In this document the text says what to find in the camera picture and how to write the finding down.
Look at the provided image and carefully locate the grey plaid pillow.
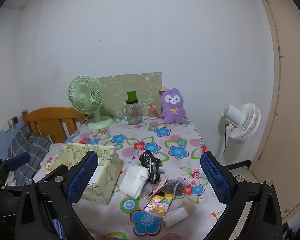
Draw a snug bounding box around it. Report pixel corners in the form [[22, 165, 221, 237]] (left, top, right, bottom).
[[7, 125, 53, 186]]

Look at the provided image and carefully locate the black fan cable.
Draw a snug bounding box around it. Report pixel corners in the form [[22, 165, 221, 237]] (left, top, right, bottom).
[[223, 123, 230, 154]]

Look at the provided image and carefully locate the yellow cartoon packet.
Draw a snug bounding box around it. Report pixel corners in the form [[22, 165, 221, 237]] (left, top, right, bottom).
[[143, 193, 174, 221]]

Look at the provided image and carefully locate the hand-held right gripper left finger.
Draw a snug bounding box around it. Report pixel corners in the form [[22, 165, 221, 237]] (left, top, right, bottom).
[[14, 151, 99, 240]]

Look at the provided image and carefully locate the white standing fan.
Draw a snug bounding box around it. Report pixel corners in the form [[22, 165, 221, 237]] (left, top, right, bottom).
[[221, 102, 261, 144]]

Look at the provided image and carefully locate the black plastic bag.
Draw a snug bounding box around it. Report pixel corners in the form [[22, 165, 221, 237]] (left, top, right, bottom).
[[139, 150, 163, 184]]

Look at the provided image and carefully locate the clear plastic bag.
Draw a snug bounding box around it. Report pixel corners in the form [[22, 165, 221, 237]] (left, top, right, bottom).
[[139, 179, 161, 201]]

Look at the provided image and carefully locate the green desk fan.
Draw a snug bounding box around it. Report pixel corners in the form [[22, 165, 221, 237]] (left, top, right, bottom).
[[67, 75, 114, 130]]

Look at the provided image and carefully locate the beige sock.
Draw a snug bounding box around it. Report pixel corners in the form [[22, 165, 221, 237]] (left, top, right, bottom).
[[162, 201, 197, 228]]

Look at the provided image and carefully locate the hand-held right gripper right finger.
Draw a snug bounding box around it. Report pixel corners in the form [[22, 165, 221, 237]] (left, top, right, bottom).
[[200, 151, 283, 240]]

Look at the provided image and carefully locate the beige door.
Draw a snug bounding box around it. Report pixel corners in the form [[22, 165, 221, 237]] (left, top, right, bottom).
[[252, 0, 300, 224]]

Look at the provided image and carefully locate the wooden bed headboard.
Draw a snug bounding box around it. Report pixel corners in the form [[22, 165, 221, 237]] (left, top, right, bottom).
[[22, 107, 89, 144]]

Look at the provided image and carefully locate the purple plush bunny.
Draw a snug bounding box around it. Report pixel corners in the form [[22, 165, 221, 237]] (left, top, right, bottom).
[[158, 87, 187, 124]]

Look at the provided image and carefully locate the pink printed packet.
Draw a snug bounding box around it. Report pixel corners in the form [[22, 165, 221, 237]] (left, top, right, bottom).
[[150, 174, 169, 197]]

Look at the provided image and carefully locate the green patterned board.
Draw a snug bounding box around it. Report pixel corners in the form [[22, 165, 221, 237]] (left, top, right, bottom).
[[97, 72, 162, 117]]

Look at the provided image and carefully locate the grey sock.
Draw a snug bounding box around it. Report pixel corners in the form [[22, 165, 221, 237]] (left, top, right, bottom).
[[160, 179, 184, 196]]

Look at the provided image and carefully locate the yellow cartoon fabric storage box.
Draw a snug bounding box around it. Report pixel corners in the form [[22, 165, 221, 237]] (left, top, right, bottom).
[[40, 142, 122, 205]]

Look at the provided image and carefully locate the glass mug jar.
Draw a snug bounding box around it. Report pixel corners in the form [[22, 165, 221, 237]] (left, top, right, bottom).
[[124, 99, 143, 125]]

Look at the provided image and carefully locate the floral tablecloth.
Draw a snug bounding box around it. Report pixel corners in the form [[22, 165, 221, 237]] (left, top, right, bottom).
[[32, 114, 228, 240]]

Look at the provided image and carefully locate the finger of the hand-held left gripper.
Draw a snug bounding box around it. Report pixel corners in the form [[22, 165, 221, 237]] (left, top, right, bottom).
[[0, 152, 31, 178], [38, 164, 69, 183]]

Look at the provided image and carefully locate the white cloth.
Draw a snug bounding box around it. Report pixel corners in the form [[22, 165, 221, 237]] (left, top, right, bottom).
[[119, 164, 149, 200]]

